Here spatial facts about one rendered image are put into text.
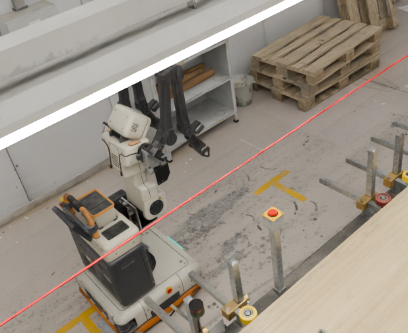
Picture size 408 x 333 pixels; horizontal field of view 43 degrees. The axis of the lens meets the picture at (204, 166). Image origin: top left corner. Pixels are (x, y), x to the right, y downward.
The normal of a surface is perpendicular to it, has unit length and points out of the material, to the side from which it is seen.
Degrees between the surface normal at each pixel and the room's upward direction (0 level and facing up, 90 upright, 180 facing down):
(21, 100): 61
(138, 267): 90
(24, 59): 90
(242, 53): 90
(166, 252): 0
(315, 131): 0
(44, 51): 90
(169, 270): 0
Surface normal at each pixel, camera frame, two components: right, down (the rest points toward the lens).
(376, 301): -0.14, -0.79
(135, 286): 0.64, 0.38
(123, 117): -0.65, -0.18
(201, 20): 0.49, -0.06
